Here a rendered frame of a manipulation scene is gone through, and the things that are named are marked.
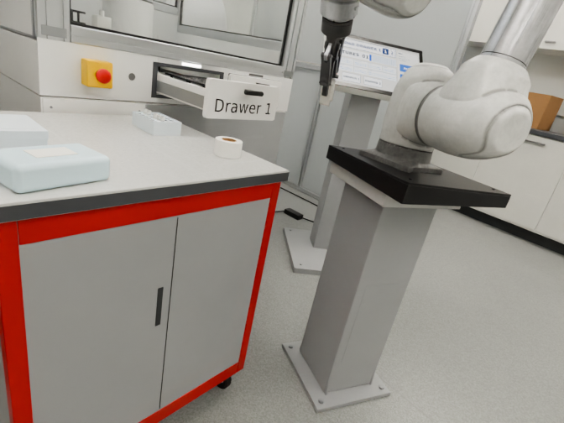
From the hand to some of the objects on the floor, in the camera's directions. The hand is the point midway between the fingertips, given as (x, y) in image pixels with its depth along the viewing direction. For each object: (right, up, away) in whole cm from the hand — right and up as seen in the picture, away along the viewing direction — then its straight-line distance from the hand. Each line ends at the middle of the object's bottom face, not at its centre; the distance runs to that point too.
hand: (326, 91), depth 104 cm
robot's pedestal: (+6, -93, +33) cm, 99 cm away
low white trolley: (-67, -86, +12) cm, 110 cm away
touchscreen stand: (+12, -60, +119) cm, 133 cm away
